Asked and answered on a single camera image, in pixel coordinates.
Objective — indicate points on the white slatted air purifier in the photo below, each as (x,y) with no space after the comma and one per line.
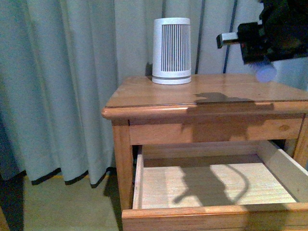
(172,51)

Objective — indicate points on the wooden nightstand drawer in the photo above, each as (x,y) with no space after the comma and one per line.
(222,186)

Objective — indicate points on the wooden nightstand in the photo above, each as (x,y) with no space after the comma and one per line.
(211,108)

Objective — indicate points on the grey-green curtain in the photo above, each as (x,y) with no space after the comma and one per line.
(61,60)

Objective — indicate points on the white medicine bottle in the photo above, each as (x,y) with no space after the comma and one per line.
(264,71)

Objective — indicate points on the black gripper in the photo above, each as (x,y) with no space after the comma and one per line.
(281,35)

